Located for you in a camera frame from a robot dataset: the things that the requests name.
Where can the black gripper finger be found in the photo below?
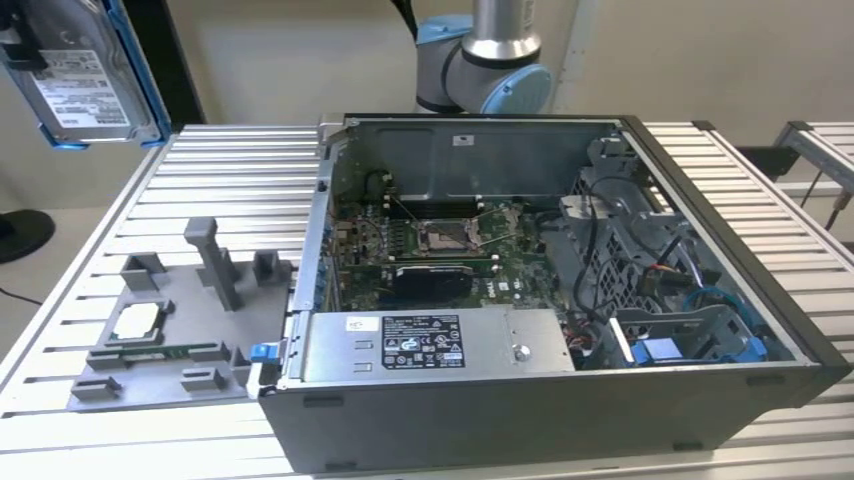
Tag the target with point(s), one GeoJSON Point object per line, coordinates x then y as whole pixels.
{"type": "Point", "coordinates": [22, 56]}

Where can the hard disk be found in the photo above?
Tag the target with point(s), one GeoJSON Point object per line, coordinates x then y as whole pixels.
{"type": "Point", "coordinates": [86, 85]}

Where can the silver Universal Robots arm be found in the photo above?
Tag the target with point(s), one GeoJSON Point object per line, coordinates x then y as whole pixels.
{"type": "Point", "coordinates": [473, 75]}

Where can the grey metal disk bay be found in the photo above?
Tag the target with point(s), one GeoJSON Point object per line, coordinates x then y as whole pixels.
{"type": "Point", "coordinates": [600, 260]}

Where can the black round monitor base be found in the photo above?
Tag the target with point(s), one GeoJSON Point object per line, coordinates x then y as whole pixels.
{"type": "Point", "coordinates": [26, 235]}

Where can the silver CPU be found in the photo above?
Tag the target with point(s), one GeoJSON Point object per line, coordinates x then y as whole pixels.
{"type": "Point", "coordinates": [136, 321]}

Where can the grey parts rack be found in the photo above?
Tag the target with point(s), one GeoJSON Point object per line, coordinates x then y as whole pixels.
{"type": "Point", "coordinates": [187, 340]}

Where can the green RAM stick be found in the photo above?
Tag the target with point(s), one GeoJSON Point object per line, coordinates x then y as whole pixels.
{"type": "Point", "coordinates": [173, 350]}

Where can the thin metal locking lever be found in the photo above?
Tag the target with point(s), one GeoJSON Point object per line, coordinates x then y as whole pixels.
{"type": "Point", "coordinates": [405, 209]}

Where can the black RAM slot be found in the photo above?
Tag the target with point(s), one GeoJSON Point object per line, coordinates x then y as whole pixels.
{"type": "Point", "coordinates": [433, 206]}
{"type": "Point", "coordinates": [433, 200]}

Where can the white sticker black print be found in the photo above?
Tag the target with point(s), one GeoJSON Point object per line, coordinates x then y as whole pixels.
{"type": "Point", "coordinates": [463, 140]}

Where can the blue case latch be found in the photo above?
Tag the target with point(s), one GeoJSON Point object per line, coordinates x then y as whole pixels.
{"type": "Point", "coordinates": [264, 351]}

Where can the CPU socket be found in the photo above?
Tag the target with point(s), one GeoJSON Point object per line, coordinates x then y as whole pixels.
{"type": "Point", "coordinates": [443, 239]}

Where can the long expansion slot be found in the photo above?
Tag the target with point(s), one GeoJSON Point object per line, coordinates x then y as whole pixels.
{"type": "Point", "coordinates": [440, 259]}

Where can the silver power supply box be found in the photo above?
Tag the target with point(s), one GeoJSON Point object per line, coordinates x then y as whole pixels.
{"type": "Point", "coordinates": [333, 350]}

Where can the black graphics card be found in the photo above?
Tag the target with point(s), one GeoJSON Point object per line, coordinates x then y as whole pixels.
{"type": "Point", "coordinates": [429, 285]}

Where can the green motherboard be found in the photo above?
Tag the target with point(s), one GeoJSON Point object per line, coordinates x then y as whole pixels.
{"type": "Point", "coordinates": [523, 285]}

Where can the open black PC case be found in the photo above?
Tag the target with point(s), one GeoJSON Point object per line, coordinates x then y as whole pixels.
{"type": "Point", "coordinates": [467, 425]}

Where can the small blue plastic carrier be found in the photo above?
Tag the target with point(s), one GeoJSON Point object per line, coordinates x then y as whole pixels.
{"type": "Point", "coordinates": [660, 351]}

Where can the aluminium slat side table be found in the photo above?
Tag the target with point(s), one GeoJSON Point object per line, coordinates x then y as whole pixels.
{"type": "Point", "coordinates": [823, 145]}

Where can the black upright post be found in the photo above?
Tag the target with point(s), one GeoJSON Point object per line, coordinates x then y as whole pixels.
{"type": "Point", "coordinates": [183, 75]}

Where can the black table bracket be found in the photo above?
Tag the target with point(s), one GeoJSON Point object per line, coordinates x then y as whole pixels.
{"type": "Point", "coordinates": [767, 160]}

